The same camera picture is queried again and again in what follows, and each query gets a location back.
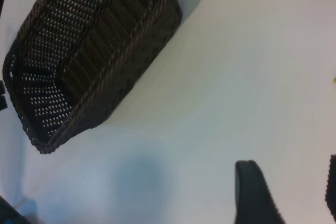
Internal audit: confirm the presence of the dark brown wicker basket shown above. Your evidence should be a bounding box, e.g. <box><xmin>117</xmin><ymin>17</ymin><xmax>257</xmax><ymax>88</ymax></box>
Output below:
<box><xmin>2</xmin><ymin>0</ymin><xmax>184</xmax><ymax>155</ymax></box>

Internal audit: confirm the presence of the black equipment block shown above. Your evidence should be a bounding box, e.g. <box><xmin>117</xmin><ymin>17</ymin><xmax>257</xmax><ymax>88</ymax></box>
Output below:
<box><xmin>0</xmin><ymin>194</ymin><xmax>36</xmax><ymax>224</ymax></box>

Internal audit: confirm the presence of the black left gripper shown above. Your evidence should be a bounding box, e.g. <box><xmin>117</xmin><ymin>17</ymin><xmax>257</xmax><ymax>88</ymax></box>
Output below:
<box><xmin>0</xmin><ymin>80</ymin><xmax>8</xmax><ymax>111</ymax></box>

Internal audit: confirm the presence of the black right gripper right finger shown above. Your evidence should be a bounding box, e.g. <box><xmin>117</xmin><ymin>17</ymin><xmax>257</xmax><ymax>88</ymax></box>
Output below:
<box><xmin>324</xmin><ymin>154</ymin><xmax>336</xmax><ymax>210</ymax></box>

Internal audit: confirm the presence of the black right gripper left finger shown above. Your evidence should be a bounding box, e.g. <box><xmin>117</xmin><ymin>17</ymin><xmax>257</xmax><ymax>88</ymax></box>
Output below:
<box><xmin>234</xmin><ymin>159</ymin><xmax>286</xmax><ymax>224</ymax></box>

